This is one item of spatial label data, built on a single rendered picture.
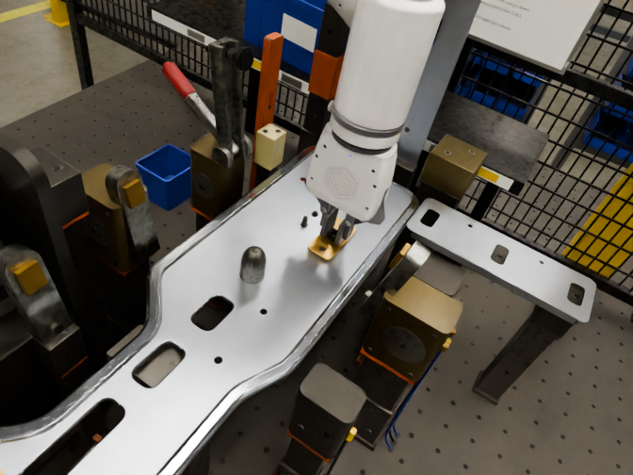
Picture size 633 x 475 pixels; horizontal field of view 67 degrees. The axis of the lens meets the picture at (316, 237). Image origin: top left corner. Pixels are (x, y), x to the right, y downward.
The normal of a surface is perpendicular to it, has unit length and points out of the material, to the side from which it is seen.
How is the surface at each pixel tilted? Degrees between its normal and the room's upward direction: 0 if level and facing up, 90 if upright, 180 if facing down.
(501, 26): 90
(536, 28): 90
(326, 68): 90
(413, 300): 0
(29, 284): 78
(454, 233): 0
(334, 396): 0
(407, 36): 91
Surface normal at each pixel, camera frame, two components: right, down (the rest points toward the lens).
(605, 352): 0.18, -0.70
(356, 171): -0.48, 0.54
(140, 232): 0.85, 0.33
